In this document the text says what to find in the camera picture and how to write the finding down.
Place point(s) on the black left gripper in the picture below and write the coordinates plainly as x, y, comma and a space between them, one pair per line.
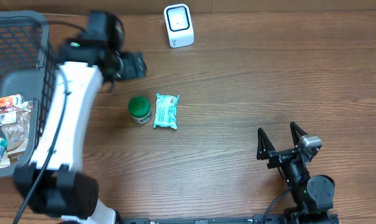
136, 65

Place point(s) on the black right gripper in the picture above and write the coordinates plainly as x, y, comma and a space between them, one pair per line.
279, 157

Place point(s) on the green lid jar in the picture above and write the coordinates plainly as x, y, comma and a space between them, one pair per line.
140, 109

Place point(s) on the clear brown bread bag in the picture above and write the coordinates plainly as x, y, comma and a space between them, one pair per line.
15, 126

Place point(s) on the orange tissue pack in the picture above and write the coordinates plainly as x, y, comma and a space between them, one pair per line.
11, 100

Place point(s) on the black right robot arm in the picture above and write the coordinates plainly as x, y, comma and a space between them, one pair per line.
312, 196

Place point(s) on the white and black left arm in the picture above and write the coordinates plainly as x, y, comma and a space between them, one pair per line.
53, 183

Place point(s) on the white barcode scanner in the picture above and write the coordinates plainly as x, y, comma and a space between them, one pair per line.
179, 25

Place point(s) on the teal wipes packet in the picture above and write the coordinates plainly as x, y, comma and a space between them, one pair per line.
166, 111

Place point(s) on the dark grey plastic basket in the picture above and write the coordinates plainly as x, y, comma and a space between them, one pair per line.
27, 67

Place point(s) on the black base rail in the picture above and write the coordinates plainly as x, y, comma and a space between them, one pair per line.
228, 220

